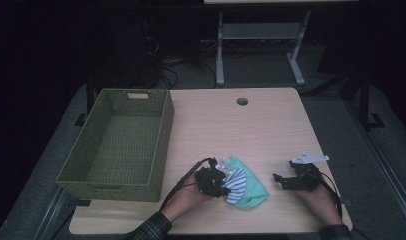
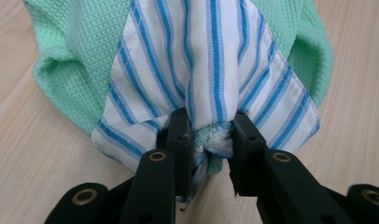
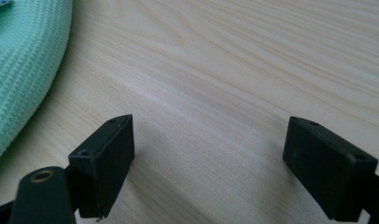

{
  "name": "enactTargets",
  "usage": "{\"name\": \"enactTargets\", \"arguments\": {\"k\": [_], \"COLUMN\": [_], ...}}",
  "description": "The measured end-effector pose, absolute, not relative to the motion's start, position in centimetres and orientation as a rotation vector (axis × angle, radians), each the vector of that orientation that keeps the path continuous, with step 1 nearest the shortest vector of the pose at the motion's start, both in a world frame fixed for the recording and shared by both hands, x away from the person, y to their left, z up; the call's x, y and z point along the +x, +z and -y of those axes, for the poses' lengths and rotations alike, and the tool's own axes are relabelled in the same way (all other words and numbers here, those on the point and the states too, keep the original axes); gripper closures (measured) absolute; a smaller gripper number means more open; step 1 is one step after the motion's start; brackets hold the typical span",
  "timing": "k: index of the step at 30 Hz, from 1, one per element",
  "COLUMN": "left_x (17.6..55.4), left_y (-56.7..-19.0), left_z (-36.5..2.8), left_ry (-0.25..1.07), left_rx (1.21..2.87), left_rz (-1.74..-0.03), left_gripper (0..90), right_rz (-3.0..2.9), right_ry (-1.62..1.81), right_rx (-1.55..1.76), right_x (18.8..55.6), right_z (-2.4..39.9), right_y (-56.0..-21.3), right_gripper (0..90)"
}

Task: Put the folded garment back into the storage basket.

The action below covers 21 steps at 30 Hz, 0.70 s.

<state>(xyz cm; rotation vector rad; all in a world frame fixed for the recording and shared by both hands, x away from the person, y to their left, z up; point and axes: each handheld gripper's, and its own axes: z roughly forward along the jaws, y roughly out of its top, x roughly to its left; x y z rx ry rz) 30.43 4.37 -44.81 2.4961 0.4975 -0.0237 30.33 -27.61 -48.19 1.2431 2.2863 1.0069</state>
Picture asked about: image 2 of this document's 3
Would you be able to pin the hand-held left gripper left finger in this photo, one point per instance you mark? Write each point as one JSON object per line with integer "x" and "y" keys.
{"x": 153, "y": 186}

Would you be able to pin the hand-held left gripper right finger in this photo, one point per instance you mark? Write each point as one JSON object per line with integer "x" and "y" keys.
{"x": 281, "y": 186}

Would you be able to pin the mint green shirt striped collar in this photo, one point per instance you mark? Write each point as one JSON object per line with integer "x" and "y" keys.
{"x": 184, "y": 56}

